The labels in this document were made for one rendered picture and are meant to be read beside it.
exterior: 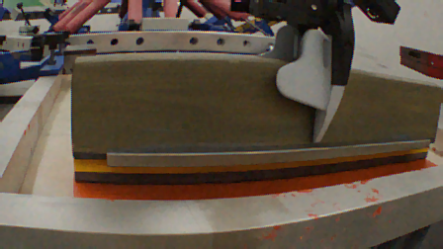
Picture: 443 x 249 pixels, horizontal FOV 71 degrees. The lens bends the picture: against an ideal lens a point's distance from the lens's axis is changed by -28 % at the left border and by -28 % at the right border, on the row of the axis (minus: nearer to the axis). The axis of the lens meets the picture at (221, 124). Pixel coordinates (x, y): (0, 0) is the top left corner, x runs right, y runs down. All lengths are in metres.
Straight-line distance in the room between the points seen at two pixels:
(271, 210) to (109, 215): 0.09
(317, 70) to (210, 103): 0.09
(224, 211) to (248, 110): 0.12
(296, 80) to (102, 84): 0.14
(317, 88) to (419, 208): 0.14
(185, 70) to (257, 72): 0.05
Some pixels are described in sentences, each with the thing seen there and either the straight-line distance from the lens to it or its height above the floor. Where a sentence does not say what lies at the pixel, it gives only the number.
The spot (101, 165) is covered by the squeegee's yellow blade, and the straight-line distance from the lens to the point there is 0.31.
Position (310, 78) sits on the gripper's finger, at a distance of 0.31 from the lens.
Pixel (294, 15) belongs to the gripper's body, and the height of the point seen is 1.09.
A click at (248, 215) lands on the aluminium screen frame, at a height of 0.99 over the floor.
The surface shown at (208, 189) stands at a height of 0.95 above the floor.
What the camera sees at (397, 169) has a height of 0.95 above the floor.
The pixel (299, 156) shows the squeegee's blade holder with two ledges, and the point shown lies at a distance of 0.33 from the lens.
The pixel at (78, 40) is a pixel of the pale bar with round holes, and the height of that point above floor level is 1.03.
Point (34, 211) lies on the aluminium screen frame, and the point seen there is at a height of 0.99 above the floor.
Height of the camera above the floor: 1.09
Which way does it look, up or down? 15 degrees down
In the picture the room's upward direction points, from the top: 5 degrees clockwise
